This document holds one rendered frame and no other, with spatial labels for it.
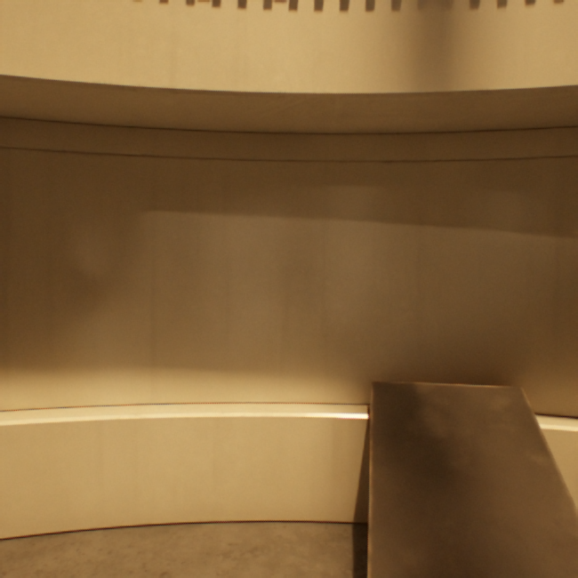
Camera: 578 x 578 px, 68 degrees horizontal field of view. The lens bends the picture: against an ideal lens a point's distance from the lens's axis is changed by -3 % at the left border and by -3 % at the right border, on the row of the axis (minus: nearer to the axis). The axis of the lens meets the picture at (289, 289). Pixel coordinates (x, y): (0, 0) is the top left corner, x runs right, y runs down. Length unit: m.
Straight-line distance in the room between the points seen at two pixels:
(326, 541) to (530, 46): 0.48
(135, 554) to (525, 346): 0.43
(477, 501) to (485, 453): 0.05
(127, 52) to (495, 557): 0.47
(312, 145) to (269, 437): 0.31
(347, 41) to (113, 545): 0.50
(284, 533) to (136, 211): 0.36
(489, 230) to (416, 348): 0.14
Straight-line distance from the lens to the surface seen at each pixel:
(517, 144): 0.52
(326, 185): 0.49
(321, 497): 0.50
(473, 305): 0.50
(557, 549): 0.38
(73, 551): 0.50
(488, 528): 0.37
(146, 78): 0.42
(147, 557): 0.47
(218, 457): 0.48
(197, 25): 0.44
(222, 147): 0.50
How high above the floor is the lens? 0.25
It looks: 2 degrees down
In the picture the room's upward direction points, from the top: 1 degrees clockwise
